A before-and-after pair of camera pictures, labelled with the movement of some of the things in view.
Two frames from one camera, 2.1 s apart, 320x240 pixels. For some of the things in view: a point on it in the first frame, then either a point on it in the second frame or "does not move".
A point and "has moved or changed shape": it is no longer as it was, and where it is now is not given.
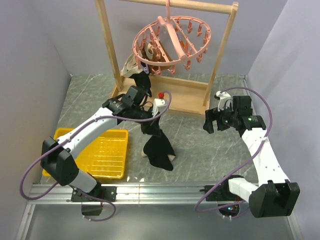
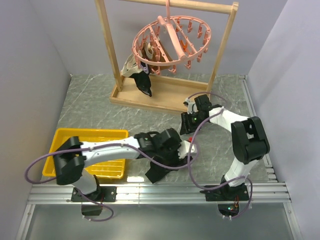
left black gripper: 150,123 to 175,161
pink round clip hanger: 169,40 does not move
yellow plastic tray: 105,157 does not move
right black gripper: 213,114 to 185,128
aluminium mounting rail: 61,194 does not move
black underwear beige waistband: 157,147 has moved or changed shape
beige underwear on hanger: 130,67 does not move
